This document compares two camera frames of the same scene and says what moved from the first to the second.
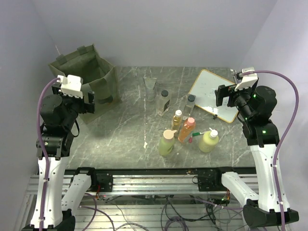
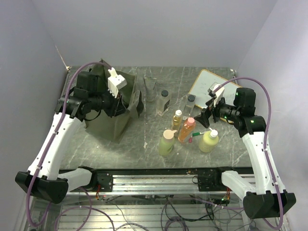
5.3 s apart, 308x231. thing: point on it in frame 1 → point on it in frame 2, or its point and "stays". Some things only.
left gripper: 84,107 → 117,107
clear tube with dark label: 150,84 stays
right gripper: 223,91 → 206,113
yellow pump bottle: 209,141 stays
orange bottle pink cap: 187,127 stays
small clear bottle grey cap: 189,103 stays
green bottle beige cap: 167,142 stays
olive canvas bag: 98,76 → 113,128
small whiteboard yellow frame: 204,87 stays
